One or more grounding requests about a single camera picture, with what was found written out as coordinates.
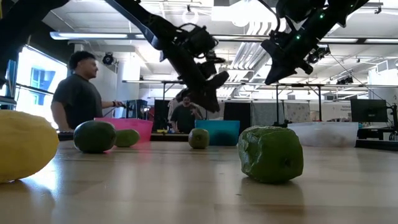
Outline black window frame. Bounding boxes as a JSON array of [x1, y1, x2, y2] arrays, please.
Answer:
[[0, 45, 75, 133]]

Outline white coiled cable ring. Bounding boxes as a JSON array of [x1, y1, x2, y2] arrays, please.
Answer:
[[182, 9, 200, 26]]

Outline black round ceiling speaker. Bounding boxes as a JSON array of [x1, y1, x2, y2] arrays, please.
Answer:
[[102, 52, 115, 66]]

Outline long ceiling light bar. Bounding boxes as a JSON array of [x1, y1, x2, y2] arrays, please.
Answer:
[[49, 32, 398, 44]]

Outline green lime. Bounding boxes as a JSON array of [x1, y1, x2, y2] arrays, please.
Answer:
[[188, 128, 210, 150], [114, 128, 141, 148]]

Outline black hanging cloth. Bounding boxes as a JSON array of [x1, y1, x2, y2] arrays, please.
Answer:
[[223, 101, 252, 123]]

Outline green bell pepper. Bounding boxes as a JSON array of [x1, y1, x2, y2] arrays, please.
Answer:
[[238, 125, 305, 184]]

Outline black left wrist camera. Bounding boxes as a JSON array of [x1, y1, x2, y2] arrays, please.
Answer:
[[185, 24, 219, 59]]

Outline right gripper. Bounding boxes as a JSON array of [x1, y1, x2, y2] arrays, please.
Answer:
[[261, 30, 324, 85]]

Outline yellow lemon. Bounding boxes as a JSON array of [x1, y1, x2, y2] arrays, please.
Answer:
[[0, 109, 60, 184]]

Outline white translucent plastic basket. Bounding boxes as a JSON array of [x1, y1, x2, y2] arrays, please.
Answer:
[[287, 121, 359, 148]]

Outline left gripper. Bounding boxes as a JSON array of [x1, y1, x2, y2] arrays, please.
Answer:
[[160, 26, 230, 113]]

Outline grey patterned hanging cloth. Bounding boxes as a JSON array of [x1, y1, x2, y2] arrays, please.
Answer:
[[251, 101, 312, 127]]

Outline pink plastic basket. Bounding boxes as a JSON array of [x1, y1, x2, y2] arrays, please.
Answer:
[[95, 117, 154, 144]]

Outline black flat monitor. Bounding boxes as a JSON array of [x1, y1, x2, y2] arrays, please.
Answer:
[[350, 98, 389, 123]]

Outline person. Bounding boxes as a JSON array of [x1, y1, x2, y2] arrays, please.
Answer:
[[50, 50, 127, 132], [170, 90, 203, 134]]

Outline dark green avocado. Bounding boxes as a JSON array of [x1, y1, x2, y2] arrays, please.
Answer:
[[73, 120, 118, 154]]

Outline teal plastic basket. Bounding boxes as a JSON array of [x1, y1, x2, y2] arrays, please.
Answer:
[[195, 119, 241, 147]]

